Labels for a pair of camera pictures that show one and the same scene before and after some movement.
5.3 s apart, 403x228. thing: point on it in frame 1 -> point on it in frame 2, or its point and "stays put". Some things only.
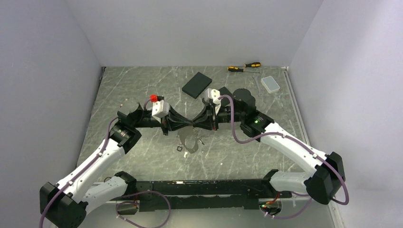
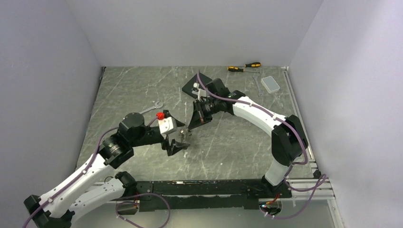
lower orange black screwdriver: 235,68 stays put
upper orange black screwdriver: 254,64 stays put
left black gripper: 166,122 -> 176,146
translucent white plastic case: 270,84 stays put
